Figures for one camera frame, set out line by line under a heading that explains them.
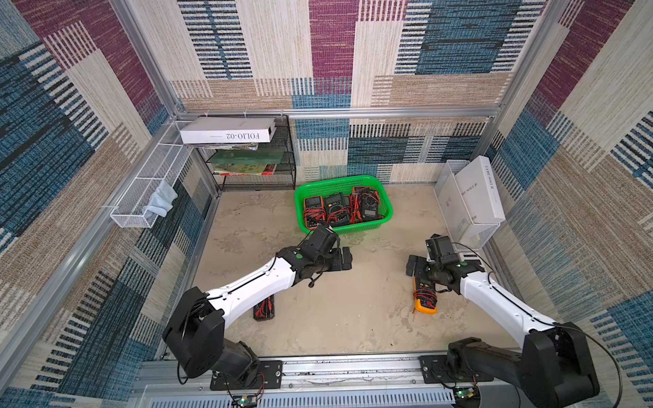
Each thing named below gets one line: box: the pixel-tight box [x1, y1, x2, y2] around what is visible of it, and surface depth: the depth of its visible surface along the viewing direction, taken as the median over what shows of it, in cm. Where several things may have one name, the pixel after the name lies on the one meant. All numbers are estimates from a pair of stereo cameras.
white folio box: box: [179, 117, 277, 144], surface depth 81 cm
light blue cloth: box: [141, 181, 178, 220], surface depth 69 cm
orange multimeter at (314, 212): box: [303, 195, 327, 230], surface depth 104 cm
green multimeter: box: [323, 192, 350, 227], surface depth 102 cm
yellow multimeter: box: [413, 276, 438, 315], surface depth 85 cm
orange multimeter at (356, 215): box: [349, 186, 369, 225], surface depth 104 cm
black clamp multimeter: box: [360, 189, 380, 221], surface depth 100 cm
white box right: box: [454, 155, 506, 226], surface depth 93 cm
